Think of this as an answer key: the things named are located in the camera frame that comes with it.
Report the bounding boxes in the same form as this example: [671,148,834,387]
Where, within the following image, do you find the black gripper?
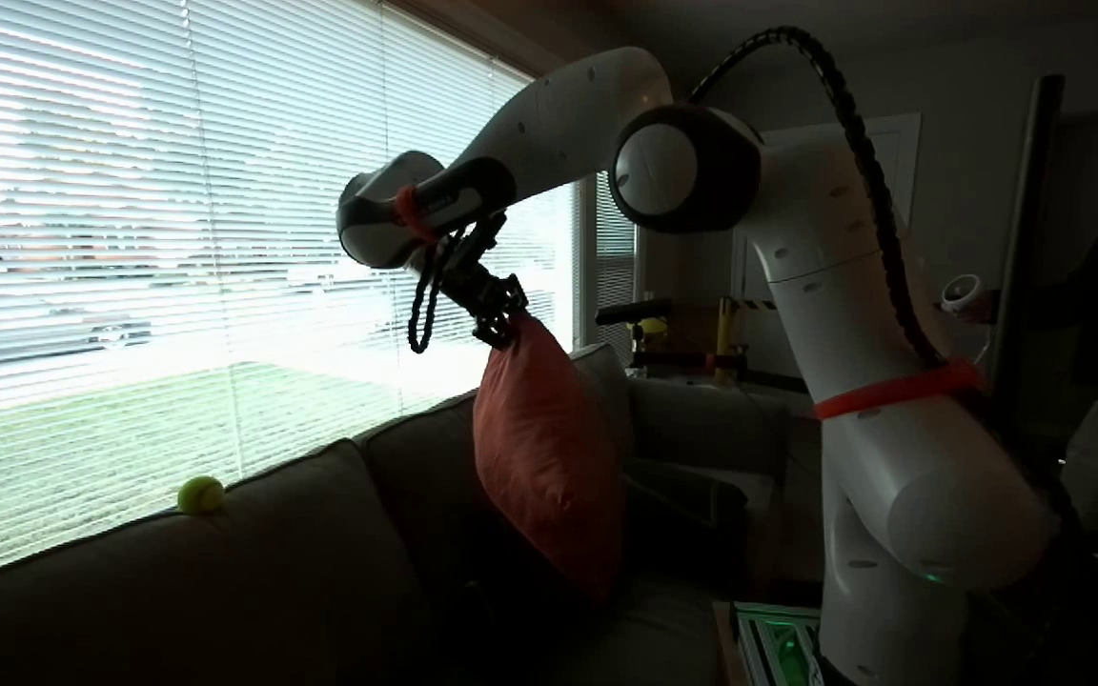
[437,241,536,355]

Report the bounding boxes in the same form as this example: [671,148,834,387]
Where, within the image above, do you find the yellow-green tennis ball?
[176,472,231,517]

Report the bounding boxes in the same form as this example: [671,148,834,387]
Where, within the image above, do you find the white VR controller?
[937,270,990,319]

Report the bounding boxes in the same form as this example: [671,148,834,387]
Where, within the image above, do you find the narrow side window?
[590,176,644,308]

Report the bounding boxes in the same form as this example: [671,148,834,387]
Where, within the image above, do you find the black yellow tool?
[594,296,674,374]

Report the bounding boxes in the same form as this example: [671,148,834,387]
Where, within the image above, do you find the yellow black caution tape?
[718,293,786,317]

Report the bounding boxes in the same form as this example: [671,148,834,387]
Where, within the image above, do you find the grey fabric sofa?
[0,339,821,686]

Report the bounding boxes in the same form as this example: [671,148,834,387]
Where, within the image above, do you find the white window blinds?
[0,0,578,594]

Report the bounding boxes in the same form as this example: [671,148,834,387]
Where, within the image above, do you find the green white box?
[711,599,829,686]

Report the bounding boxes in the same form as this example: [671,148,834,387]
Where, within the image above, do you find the black upright panel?
[986,72,1068,434]

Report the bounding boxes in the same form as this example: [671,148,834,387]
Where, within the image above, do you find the wide orange arm strap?
[807,358,983,423]

